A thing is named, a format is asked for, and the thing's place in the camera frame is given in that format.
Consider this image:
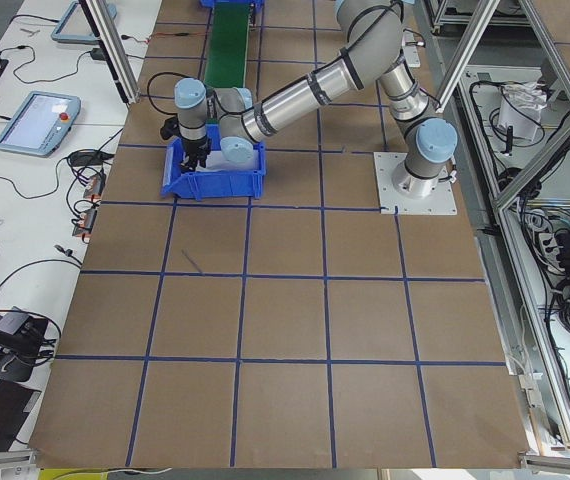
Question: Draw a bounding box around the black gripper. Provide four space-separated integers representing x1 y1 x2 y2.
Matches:
181 135 211 173

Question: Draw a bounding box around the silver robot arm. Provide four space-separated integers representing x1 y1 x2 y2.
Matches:
160 1 458 199

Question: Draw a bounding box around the blue plastic bin with foam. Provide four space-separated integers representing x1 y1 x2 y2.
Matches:
161 133 266 201

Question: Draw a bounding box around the green conveyor belt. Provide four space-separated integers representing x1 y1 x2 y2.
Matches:
204 4 252 88

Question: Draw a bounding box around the near teach pendant tablet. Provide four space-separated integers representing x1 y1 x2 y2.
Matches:
0 91 82 157

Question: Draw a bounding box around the teach pendant tablet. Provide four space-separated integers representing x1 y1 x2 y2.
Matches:
0 91 82 157
50 1 98 46

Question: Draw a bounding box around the far teach pendant tablet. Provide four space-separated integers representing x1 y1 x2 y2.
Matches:
50 1 98 46

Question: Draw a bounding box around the white paper bag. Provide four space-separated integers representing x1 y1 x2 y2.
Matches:
497 82 547 142

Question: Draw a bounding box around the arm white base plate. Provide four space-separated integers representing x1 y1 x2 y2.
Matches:
373 152 457 216

